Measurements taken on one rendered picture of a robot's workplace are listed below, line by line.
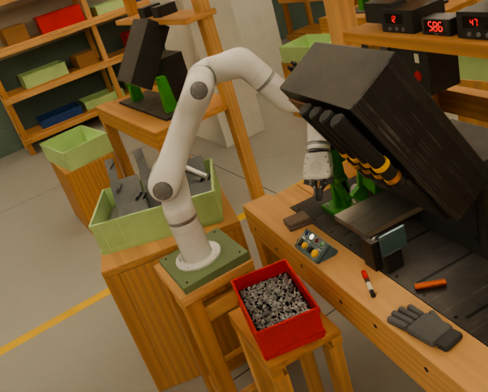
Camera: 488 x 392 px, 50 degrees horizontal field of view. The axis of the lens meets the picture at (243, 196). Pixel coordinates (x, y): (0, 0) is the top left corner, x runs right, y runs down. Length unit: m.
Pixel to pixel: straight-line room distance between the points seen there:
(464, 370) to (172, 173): 1.10
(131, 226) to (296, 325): 1.15
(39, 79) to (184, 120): 6.12
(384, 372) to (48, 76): 6.33
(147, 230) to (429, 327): 1.47
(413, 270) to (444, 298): 0.16
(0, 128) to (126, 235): 6.01
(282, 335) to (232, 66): 0.88
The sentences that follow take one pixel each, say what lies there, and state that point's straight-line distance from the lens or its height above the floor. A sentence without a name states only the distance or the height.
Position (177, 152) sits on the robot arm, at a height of 1.35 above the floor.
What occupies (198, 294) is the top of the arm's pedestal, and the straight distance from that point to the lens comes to 2.03.
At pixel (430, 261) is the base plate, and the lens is 1.80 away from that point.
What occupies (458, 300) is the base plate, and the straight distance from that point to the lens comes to 1.65.
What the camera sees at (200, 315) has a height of 0.74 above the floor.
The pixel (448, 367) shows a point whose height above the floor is 0.90.
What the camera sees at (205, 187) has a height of 0.90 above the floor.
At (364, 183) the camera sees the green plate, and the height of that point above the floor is 1.12.
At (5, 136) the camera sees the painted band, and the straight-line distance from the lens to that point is 8.47.
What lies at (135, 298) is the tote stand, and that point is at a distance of 2.61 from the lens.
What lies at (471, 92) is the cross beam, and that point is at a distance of 2.01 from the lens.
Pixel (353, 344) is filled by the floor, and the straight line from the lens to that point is 2.84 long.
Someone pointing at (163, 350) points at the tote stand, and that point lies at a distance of 2.81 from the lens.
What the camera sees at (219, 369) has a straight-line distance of 2.26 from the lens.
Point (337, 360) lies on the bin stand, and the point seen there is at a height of 0.68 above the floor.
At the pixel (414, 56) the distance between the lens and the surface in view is 1.82.
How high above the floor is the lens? 1.98
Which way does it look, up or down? 26 degrees down
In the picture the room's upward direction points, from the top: 17 degrees counter-clockwise
